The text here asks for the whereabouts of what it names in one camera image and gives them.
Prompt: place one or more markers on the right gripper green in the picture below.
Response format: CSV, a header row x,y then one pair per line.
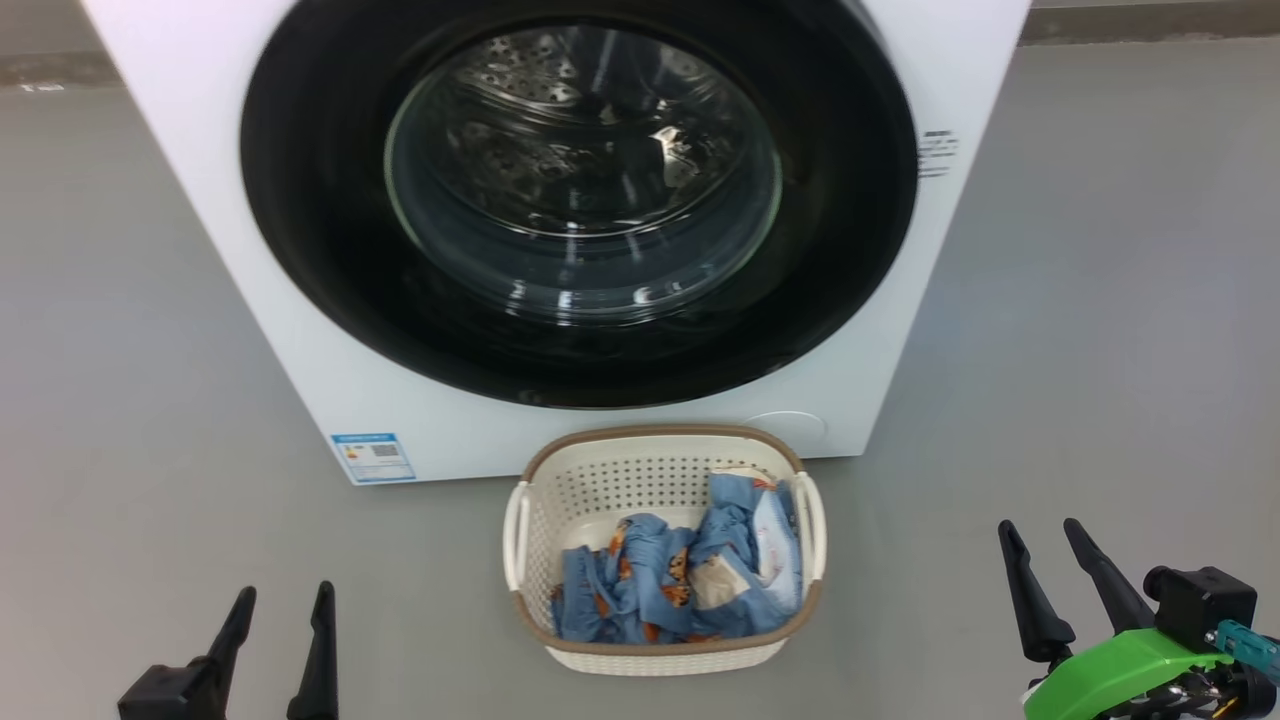
x,y
1120,675

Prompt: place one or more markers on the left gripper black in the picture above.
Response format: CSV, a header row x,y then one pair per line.
x,y
170,695

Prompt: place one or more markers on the blue cartoon print clothes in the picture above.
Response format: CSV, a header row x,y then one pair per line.
x,y
640,590

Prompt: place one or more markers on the black round glass washer door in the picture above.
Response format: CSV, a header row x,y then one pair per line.
x,y
330,250

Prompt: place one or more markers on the cream perforated laundry basket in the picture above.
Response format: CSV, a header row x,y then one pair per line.
x,y
600,480

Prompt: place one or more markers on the white front-load washing machine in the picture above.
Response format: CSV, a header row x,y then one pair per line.
x,y
200,250

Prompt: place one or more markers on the blue energy label sticker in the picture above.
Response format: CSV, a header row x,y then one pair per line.
x,y
373,458

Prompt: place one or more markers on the round white filter cover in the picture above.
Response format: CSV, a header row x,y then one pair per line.
x,y
790,428

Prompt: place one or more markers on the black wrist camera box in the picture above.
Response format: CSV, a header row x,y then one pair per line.
x,y
1200,600

